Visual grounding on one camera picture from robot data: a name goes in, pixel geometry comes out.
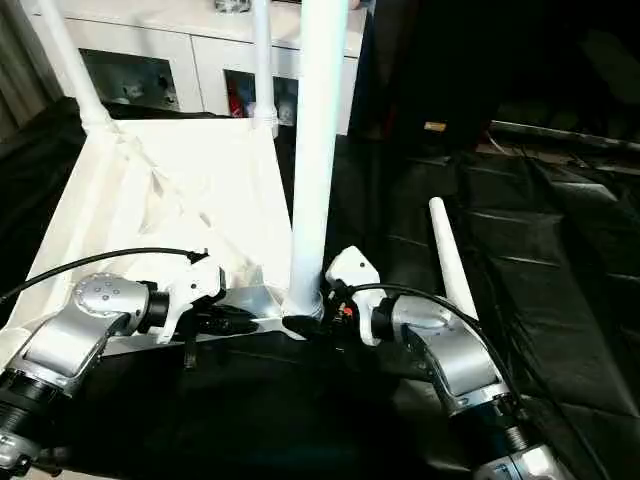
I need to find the white plastic table leg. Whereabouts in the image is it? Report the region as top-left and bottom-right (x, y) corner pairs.
(286, 0), (350, 320)
(33, 0), (110, 132)
(251, 0), (280, 130)
(427, 196), (480, 322)

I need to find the white glass door cabinet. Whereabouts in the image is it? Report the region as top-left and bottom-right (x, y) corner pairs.
(28, 0), (370, 137)

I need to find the black fabric backdrop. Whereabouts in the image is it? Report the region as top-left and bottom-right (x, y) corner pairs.
(348, 0), (640, 147)

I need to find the grey brown curtain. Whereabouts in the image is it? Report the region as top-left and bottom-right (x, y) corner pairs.
(0, 0), (67, 132)

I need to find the grey metal rail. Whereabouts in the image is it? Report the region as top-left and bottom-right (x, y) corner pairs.
(488, 118), (640, 152)

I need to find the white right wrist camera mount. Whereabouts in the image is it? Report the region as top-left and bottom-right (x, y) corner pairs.
(323, 243), (385, 348)

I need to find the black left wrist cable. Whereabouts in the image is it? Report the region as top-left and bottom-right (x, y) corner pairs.
(0, 246), (210, 302)

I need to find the black mat cloth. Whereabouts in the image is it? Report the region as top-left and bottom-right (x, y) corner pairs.
(0, 97), (640, 480)

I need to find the white plastic table top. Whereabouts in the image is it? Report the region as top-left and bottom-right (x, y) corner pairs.
(0, 116), (322, 357)

